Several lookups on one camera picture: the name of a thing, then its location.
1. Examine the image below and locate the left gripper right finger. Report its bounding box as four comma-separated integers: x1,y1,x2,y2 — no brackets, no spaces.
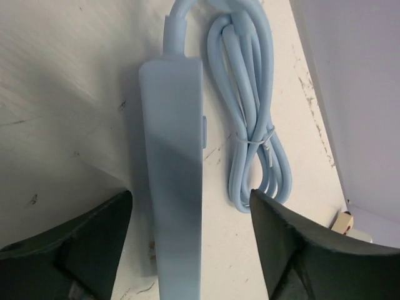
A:
249,189,399,300

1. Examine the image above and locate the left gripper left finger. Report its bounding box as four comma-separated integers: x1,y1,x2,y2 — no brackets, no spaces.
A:
1,191,133,299

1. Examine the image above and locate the light blue power strip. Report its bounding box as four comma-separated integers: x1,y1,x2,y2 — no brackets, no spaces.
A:
139,15,206,299

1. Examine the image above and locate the light blue cord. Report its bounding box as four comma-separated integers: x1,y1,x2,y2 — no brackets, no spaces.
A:
168,0,294,215

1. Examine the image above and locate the white plug adapter on strip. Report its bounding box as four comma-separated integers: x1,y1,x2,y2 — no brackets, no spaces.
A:
346,228,373,243

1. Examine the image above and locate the beige red power strip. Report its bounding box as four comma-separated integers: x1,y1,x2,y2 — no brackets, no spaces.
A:
331,211,354,235

